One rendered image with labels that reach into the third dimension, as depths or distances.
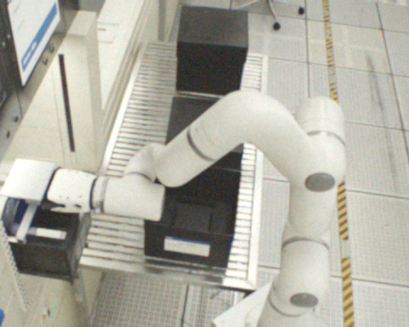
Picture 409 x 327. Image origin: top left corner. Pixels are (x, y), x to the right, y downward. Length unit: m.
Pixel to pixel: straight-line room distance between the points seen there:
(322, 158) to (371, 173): 2.37
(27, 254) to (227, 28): 1.35
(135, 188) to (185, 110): 0.92
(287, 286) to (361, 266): 1.60
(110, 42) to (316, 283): 1.54
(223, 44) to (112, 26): 0.59
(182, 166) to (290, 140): 0.24
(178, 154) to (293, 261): 0.40
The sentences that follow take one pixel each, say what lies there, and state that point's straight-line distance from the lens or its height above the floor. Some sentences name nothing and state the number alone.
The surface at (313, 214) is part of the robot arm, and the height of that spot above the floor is 1.35.
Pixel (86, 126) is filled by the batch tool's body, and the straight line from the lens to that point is 1.74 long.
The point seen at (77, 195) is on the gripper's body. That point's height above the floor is 1.27.
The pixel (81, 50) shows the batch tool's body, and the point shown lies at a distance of 1.57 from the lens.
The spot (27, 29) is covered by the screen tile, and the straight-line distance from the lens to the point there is 1.26.
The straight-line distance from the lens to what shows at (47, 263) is 1.39.
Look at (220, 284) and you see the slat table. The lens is 1.74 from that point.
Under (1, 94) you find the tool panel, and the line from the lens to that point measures 1.15.
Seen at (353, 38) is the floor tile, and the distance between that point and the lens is 4.48.
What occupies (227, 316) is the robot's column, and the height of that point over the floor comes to 0.76.
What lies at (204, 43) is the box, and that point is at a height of 1.01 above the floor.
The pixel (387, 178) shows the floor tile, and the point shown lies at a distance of 3.36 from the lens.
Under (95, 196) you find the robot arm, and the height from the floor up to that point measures 1.28.
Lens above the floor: 2.21
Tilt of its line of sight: 50 degrees down
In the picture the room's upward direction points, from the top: 4 degrees clockwise
